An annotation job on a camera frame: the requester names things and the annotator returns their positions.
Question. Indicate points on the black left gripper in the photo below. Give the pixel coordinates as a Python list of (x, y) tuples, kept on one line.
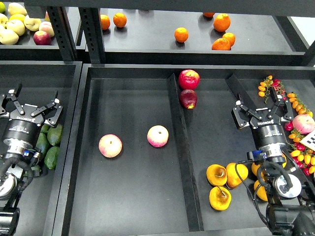
[(26, 121)]

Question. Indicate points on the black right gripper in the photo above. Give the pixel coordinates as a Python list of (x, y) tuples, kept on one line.
[(265, 123)]

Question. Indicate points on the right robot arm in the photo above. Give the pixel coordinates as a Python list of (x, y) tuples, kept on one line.
[(269, 155)]

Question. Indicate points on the green avocado top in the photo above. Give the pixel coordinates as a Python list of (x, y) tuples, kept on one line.
[(45, 128)]

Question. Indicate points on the green avocado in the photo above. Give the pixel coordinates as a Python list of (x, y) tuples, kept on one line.
[(45, 128), (54, 135)]

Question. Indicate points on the green avocado right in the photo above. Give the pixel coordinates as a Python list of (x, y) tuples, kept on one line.
[(54, 135)]

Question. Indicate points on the pale yellow pear shelf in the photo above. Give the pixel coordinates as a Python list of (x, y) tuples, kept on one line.
[(8, 37)]

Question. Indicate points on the tall yellow pear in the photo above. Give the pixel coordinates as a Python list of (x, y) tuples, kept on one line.
[(233, 173)]

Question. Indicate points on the yellow pear with stem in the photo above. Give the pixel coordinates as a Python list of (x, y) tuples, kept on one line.
[(220, 198)]

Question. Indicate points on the cherry tomato bunch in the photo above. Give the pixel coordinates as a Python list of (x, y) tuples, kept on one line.
[(264, 91)]

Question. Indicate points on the red chili pepper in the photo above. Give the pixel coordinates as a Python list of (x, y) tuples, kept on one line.
[(288, 126)]

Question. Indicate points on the pink apple right bin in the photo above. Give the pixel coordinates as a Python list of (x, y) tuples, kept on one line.
[(304, 123)]

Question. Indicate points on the red apple on shelf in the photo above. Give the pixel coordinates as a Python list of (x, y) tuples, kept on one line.
[(42, 38)]

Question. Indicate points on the orange shelf front right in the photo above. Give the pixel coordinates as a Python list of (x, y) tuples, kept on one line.
[(221, 44)]

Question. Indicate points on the orange shelf small right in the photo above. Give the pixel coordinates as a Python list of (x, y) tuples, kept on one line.
[(230, 37)]

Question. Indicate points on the dark red apple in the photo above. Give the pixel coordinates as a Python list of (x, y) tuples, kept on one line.
[(188, 98)]

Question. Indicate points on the bright red apple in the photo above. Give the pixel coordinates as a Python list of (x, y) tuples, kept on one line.
[(189, 79)]

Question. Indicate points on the pink peach on shelf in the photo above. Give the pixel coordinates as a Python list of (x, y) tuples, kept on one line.
[(47, 27)]

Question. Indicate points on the pale yellow apple shelf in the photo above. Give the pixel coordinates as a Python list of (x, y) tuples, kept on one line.
[(32, 23)]

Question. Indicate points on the pink apple left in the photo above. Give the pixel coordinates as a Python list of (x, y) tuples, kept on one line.
[(110, 145)]

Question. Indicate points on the pink apple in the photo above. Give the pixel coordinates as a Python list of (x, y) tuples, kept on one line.
[(110, 145), (157, 136)]

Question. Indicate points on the large orange on shelf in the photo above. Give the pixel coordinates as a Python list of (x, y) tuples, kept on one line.
[(222, 22)]

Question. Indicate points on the orange at shelf back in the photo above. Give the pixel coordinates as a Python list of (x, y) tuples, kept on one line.
[(208, 14)]

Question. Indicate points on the black upper shelf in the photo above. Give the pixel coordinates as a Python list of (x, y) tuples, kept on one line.
[(264, 29)]

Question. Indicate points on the orange on shelf centre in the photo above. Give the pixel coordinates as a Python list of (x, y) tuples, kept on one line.
[(181, 34)]

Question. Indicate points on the orange on shelf left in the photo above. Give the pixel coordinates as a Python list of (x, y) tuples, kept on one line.
[(105, 22)]

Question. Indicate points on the pink apple centre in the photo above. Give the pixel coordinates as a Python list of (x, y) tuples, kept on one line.
[(157, 136)]

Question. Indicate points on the black left tray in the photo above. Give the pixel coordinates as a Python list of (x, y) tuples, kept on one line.
[(40, 80)]

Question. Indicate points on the black tray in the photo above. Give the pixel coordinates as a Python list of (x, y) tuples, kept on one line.
[(162, 191), (40, 80)]

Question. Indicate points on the black centre tray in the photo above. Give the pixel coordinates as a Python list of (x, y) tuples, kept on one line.
[(162, 191)]

